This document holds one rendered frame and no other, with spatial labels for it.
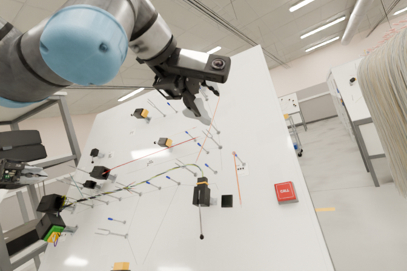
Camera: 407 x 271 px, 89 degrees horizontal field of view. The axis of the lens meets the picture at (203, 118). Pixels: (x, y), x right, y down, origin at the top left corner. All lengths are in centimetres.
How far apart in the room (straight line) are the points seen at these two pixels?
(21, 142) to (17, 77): 118
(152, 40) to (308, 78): 1133
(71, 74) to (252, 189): 61
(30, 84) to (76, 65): 9
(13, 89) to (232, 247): 63
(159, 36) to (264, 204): 56
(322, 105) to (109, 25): 1143
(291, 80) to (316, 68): 123
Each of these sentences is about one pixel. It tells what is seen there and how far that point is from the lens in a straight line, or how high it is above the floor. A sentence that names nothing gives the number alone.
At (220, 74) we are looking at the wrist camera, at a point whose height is 143.
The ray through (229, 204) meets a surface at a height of 109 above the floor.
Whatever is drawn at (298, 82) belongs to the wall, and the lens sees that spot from 1162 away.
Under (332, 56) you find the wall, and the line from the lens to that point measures 1168.
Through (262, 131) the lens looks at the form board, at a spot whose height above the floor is 128.
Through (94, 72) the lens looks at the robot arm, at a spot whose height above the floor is 144.
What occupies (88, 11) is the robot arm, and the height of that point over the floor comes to 150.
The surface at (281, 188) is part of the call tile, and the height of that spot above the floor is 112.
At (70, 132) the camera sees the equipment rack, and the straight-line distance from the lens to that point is 155.
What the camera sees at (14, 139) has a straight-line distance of 149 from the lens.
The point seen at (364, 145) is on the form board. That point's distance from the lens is 332.
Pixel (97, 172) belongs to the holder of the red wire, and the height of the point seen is 131.
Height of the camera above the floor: 135
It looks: 3 degrees up
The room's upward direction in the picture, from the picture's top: 17 degrees counter-clockwise
